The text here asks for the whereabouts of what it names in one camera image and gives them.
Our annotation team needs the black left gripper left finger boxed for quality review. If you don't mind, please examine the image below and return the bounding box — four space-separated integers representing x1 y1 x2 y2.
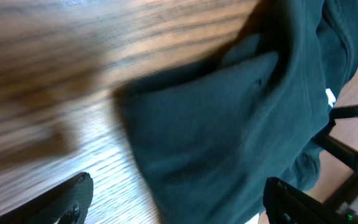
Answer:
0 172 94 224

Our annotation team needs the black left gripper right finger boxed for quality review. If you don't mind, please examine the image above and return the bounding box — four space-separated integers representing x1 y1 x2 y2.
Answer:
263 176 358 224

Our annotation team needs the dark teal t-shirt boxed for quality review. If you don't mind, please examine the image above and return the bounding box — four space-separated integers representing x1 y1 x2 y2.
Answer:
117 0 358 223

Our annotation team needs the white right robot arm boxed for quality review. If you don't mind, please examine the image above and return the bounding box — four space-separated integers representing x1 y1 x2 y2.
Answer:
313 105 358 220

